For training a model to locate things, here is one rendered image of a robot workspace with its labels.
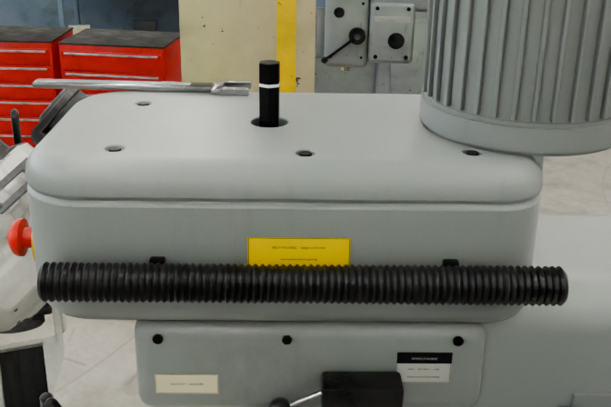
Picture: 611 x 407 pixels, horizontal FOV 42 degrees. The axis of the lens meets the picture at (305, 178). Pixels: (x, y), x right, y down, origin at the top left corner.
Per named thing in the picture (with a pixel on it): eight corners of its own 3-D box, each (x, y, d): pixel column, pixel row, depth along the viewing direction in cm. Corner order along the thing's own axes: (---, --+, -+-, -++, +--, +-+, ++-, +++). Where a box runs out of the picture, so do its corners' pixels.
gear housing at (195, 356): (135, 415, 78) (129, 325, 74) (172, 291, 100) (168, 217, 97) (482, 417, 78) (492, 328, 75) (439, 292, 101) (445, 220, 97)
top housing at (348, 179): (23, 329, 73) (1, 164, 67) (91, 213, 98) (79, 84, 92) (536, 332, 74) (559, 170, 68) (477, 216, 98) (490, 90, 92)
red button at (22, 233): (6, 263, 83) (2, 227, 82) (19, 245, 87) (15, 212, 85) (39, 263, 83) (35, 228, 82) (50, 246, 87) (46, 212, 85)
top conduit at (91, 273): (38, 310, 68) (34, 272, 67) (52, 285, 72) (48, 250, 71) (565, 313, 69) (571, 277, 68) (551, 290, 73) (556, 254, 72)
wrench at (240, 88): (28, 91, 89) (27, 84, 89) (41, 82, 93) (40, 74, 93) (247, 96, 88) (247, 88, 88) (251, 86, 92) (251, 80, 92)
